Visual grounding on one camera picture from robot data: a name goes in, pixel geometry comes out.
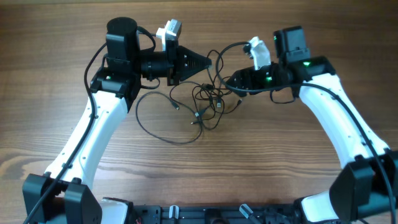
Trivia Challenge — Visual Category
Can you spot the black USB cable bundle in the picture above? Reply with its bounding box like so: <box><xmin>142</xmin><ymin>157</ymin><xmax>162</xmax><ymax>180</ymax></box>
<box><xmin>135</xmin><ymin>49</ymin><xmax>243</xmax><ymax>146</ymax></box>

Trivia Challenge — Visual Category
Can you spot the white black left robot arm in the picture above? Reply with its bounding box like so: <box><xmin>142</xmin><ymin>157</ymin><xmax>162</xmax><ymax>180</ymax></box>
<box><xmin>22</xmin><ymin>17</ymin><xmax>211</xmax><ymax>223</ymax></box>

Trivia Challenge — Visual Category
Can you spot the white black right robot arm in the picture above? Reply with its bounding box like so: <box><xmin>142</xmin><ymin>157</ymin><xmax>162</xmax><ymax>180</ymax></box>
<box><xmin>225</xmin><ymin>26</ymin><xmax>397</xmax><ymax>223</ymax></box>

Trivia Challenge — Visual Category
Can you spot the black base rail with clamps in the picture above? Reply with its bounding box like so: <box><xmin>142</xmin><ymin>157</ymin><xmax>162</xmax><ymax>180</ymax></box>
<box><xmin>127</xmin><ymin>204</ymin><xmax>300</xmax><ymax>224</ymax></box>

